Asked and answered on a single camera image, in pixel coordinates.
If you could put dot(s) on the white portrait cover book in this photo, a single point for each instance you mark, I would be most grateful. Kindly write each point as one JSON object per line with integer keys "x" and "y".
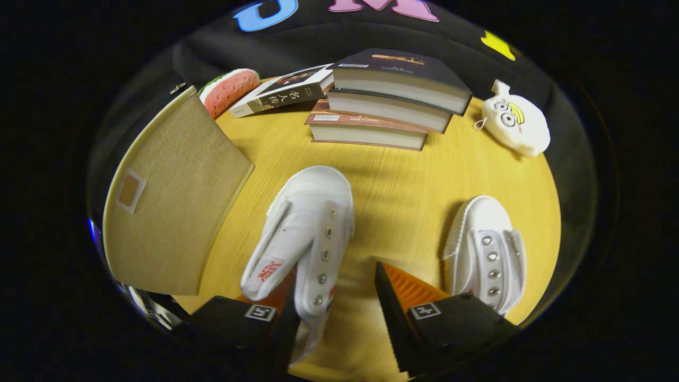
{"x": 281, "y": 93}

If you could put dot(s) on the dark thick book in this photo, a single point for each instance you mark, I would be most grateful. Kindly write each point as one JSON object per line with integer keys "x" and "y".
{"x": 387, "y": 109}

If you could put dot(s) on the brown cover book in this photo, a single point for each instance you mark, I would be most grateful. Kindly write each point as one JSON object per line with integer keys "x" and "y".
{"x": 366, "y": 135}

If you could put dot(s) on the watermelon slice toy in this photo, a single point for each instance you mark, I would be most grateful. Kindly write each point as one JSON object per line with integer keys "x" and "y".
{"x": 231, "y": 90}

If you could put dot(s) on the black cover book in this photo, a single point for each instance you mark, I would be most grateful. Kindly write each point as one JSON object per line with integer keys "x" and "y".
{"x": 398, "y": 66}

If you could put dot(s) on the white canvas shoe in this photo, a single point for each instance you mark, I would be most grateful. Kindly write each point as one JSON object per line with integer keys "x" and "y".
{"x": 313, "y": 212}
{"x": 482, "y": 228}

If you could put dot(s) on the beige fabric storage box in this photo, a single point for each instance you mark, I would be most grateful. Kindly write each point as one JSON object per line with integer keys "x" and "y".
{"x": 180, "y": 201}

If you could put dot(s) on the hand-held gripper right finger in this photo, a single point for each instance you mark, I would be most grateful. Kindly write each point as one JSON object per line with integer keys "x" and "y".
{"x": 395, "y": 323}

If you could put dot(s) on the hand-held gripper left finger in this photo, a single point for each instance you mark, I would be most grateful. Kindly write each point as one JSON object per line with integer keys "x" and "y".
{"x": 284, "y": 334}

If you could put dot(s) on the white plush toy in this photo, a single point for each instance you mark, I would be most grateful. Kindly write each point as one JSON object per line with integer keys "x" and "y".
{"x": 522, "y": 132}

